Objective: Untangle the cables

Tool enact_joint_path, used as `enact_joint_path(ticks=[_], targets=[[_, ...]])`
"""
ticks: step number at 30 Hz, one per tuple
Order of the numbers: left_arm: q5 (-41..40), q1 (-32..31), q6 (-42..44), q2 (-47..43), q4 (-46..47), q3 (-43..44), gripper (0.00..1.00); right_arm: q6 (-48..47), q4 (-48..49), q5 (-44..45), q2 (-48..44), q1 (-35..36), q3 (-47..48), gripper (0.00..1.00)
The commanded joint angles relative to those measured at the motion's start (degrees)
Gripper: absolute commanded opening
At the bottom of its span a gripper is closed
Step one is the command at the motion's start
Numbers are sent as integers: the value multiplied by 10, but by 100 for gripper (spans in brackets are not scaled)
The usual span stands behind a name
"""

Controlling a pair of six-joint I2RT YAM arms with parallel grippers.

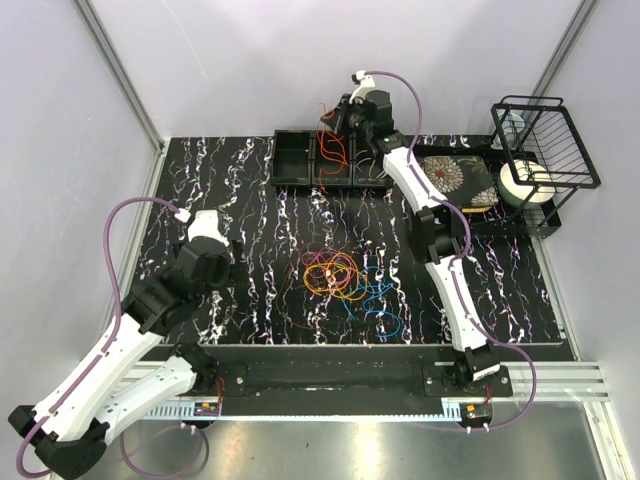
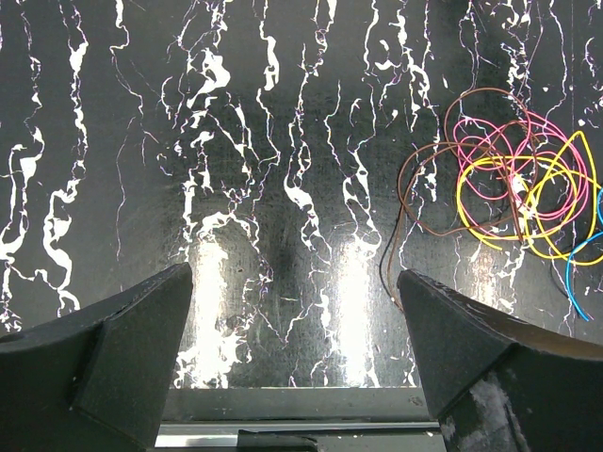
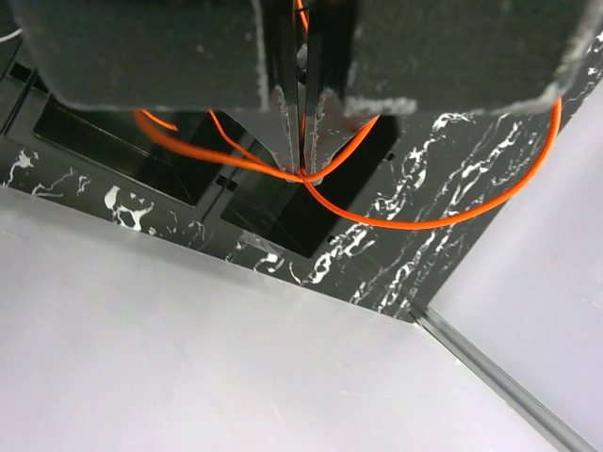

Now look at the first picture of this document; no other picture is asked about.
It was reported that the pink cable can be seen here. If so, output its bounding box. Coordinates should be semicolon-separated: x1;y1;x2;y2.
299;244;361;281

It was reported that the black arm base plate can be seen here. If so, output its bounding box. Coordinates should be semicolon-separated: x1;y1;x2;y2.
204;345;513;420

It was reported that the yellow cable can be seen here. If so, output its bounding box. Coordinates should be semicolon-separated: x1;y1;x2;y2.
303;259;371;301

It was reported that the orange cable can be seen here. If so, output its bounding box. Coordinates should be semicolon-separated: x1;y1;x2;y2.
315;102;351;194

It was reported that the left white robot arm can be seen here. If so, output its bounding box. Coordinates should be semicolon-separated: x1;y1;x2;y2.
8;236;248;479

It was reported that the black tray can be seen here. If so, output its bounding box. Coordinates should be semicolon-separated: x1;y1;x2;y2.
402;143;539;232

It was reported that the black wire dish rack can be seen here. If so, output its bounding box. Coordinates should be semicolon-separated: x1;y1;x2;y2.
491;95;601;238

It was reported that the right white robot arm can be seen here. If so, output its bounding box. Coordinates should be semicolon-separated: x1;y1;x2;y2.
322;88;501;397

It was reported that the brown cable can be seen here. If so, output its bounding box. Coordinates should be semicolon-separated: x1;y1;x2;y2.
277;264;361;331

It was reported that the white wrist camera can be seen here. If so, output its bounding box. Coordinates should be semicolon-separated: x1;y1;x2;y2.
349;70;376;104
174;209;229;247

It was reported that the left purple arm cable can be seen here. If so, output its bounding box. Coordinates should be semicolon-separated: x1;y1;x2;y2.
17;197;209;476

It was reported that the blue cable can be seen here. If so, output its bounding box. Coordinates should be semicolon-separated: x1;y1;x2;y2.
359;264;404;341

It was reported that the white ceramic bowl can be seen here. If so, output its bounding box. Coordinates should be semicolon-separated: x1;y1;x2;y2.
498;159;556;209

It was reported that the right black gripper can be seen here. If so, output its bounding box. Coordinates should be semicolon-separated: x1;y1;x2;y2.
319;95;371;140

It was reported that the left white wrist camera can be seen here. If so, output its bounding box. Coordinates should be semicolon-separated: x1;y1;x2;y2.
174;209;229;247

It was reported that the aluminium ruler rail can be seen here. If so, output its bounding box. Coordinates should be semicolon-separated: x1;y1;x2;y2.
139;399;492;423

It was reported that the black three-compartment bin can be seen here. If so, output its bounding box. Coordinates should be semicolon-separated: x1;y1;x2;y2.
271;130;393;191

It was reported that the pale blue cup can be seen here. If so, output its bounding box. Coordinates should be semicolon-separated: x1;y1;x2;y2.
491;110;526;150

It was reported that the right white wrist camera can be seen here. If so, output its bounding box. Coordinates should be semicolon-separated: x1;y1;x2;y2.
349;70;376;104

